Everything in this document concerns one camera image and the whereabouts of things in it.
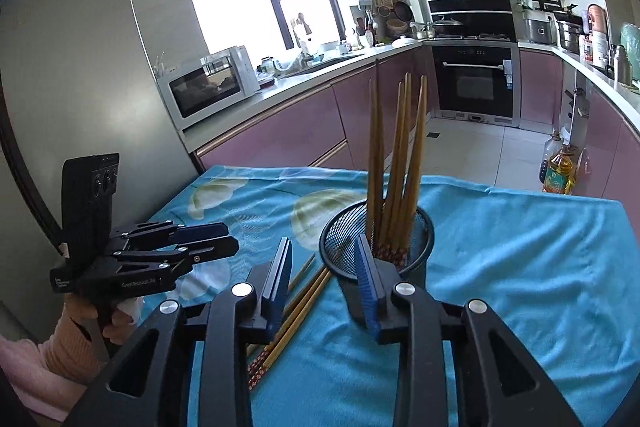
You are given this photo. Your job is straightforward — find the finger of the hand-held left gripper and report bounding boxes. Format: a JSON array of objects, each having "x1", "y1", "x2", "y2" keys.
[
  {"x1": 79, "y1": 235, "x2": 240, "y2": 279},
  {"x1": 109, "y1": 221, "x2": 230, "y2": 252}
]

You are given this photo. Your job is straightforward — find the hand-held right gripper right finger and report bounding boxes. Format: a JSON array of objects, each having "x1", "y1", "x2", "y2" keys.
[{"x1": 354, "y1": 234, "x2": 551, "y2": 427}]

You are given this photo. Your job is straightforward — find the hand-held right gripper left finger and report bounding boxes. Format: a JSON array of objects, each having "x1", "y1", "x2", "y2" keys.
[{"x1": 62, "y1": 237, "x2": 293, "y2": 427}]

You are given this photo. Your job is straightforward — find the black mesh pen holder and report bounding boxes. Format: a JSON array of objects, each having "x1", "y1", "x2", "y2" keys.
[{"x1": 320, "y1": 199, "x2": 436, "y2": 323}]

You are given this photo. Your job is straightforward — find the bunch of wooden chopsticks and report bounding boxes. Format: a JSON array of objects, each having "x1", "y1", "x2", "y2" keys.
[{"x1": 365, "y1": 59, "x2": 430, "y2": 268}]

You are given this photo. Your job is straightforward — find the person's left forearm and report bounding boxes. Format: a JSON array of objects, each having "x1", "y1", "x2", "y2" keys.
[{"x1": 0, "y1": 307, "x2": 108, "y2": 423}]

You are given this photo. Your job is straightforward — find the person's left hand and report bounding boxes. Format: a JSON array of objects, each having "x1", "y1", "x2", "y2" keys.
[{"x1": 65, "y1": 296, "x2": 145, "y2": 348}]

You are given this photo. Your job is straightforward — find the grey refrigerator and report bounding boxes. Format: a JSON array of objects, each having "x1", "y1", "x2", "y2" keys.
[{"x1": 0, "y1": 0, "x2": 206, "y2": 323}]

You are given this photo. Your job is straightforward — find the pink base cabinet run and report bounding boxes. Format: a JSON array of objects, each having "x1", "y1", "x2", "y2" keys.
[
  {"x1": 192, "y1": 44, "x2": 441, "y2": 175},
  {"x1": 517, "y1": 47, "x2": 640, "y2": 218}
]

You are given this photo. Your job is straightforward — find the blue floral tablecloth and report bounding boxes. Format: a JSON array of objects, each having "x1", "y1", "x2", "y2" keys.
[{"x1": 135, "y1": 164, "x2": 636, "y2": 427}]

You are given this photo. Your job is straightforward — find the white microwave oven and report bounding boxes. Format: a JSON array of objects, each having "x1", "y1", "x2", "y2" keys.
[{"x1": 154, "y1": 45, "x2": 261, "y2": 131}]

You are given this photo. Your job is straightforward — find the kitchen sink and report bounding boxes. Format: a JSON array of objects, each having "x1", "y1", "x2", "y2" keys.
[{"x1": 295, "y1": 54, "x2": 366, "y2": 75}]

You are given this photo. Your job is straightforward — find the cooking oil bottle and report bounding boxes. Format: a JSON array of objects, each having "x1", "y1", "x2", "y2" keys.
[{"x1": 542, "y1": 146, "x2": 576, "y2": 195}]

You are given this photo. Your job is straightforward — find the black built-in oven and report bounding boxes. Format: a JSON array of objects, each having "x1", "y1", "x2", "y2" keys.
[{"x1": 430, "y1": 43, "x2": 521, "y2": 124}]

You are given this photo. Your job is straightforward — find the white utensil holder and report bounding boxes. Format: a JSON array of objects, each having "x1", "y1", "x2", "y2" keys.
[{"x1": 352, "y1": 14, "x2": 376, "y2": 48}]

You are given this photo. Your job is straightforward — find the black wok with lid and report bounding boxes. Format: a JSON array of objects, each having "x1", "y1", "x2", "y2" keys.
[{"x1": 431, "y1": 16, "x2": 466, "y2": 38}]

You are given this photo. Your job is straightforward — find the black range hood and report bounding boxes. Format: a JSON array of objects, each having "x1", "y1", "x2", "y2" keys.
[{"x1": 427, "y1": 0, "x2": 518, "y2": 42}]

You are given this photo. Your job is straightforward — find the silver rice cooker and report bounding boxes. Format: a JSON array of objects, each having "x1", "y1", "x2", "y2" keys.
[{"x1": 522, "y1": 13, "x2": 558, "y2": 45}]

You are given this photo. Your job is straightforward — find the steel stockpot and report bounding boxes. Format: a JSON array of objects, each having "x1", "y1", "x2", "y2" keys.
[{"x1": 554, "y1": 9, "x2": 586, "y2": 52}]

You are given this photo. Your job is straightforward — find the white plastic container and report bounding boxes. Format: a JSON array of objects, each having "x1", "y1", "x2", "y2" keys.
[{"x1": 590, "y1": 32, "x2": 610, "y2": 68}]

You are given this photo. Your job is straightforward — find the steel flask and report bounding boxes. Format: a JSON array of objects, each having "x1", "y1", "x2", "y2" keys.
[{"x1": 612, "y1": 44, "x2": 633, "y2": 85}]

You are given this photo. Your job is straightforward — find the pink thermos pot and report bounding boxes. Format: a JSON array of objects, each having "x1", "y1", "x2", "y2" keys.
[{"x1": 586, "y1": 3, "x2": 608, "y2": 38}]

